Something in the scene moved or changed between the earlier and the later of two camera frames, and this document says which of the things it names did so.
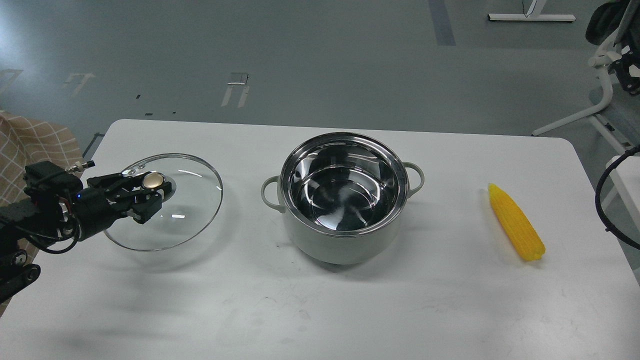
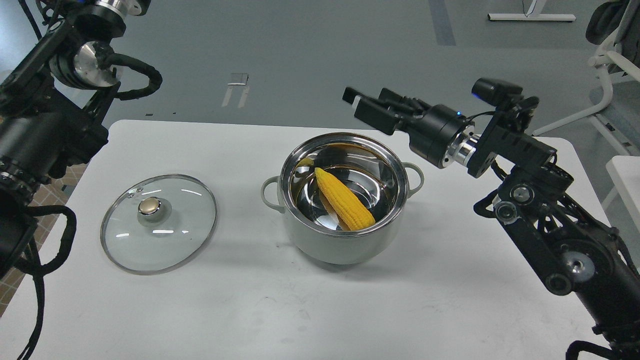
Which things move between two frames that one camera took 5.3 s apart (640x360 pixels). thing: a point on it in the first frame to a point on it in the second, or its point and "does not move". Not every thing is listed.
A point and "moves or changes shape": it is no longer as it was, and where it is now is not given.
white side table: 626,174 does not move
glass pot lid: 185,216 moves or changes shape
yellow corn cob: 517,222 moves or changes shape
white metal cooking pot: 343,196 does not move
